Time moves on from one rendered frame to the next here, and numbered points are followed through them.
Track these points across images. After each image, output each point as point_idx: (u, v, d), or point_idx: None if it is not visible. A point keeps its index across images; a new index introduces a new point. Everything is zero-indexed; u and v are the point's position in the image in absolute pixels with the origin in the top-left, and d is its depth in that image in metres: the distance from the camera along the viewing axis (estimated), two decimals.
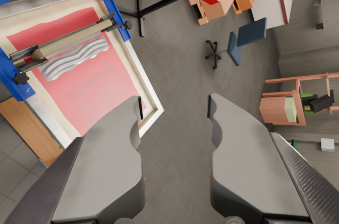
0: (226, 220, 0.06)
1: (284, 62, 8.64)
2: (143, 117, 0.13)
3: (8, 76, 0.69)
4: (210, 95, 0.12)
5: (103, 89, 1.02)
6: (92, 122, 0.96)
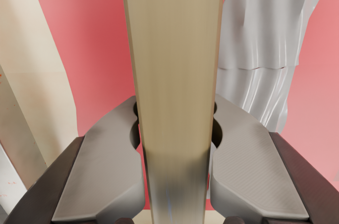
0: (226, 220, 0.06)
1: None
2: None
3: None
4: None
5: None
6: None
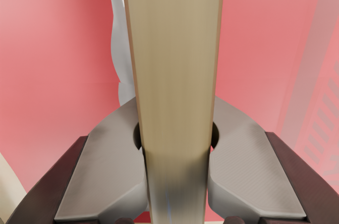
0: (226, 220, 0.06)
1: None
2: None
3: None
4: None
5: None
6: None
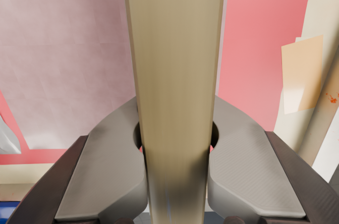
0: (226, 220, 0.06)
1: None
2: None
3: None
4: None
5: None
6: None
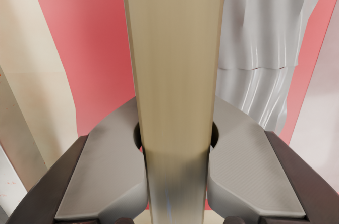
0: (226, 220, 0.06)
1: None
2: None
3: None
4: None
5: None
6: None
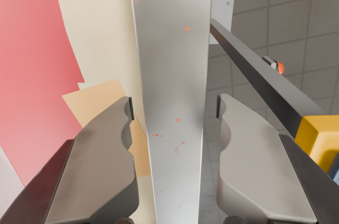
0: (226, 220, 0.06)
1: None
2: (133, 118, 0.13)
3: None
4: (220, 95, 0.12)
5: None
6: None
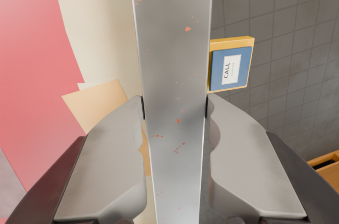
0: (226, 220, 0.06)
1: None
2: None
3: None
4: (207, 95, 0.12)
5: None
6: None
